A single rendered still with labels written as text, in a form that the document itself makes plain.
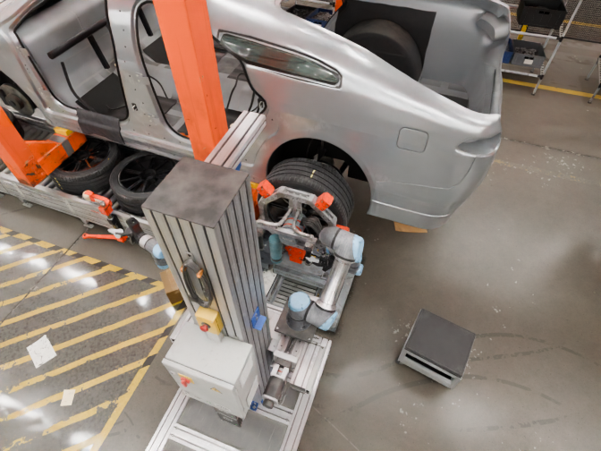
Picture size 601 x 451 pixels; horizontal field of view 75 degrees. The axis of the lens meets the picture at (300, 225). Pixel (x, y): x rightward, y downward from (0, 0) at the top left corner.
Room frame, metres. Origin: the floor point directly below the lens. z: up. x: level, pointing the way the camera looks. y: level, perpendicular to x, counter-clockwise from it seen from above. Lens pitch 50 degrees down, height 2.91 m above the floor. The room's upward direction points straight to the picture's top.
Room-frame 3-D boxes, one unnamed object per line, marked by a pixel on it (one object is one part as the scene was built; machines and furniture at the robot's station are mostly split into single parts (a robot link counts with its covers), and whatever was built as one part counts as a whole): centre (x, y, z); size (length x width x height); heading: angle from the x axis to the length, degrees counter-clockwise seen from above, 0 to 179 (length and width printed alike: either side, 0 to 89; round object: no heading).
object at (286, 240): (1.67, 0.05, 0.85); 0.21 x 0.14 x 0.14; 159
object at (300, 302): (1.02, 0.00, 0.98); 0.13 x 0.12 x 0.14; 61
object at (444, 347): (1.11, -0.97, 0.17); 0.43 x 0.36 x 0.34; 60
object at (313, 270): (1.90, -0.04, 0.32); 0.40 x 0.30 x 0.28; 69
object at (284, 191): (1.74, 0.02, 0.85); 0.54 x 0.07 x 0.54; 69
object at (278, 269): (1.89, -0.06, 0.13); 0.50 x 0.36 x 0.10; 69
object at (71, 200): (2.27, 1.68, 0.28); 2.47 x 0.09 x 0.22; 69
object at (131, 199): (2.59, 1.37, 0.39); 0.66 x 0.66 x 0.24
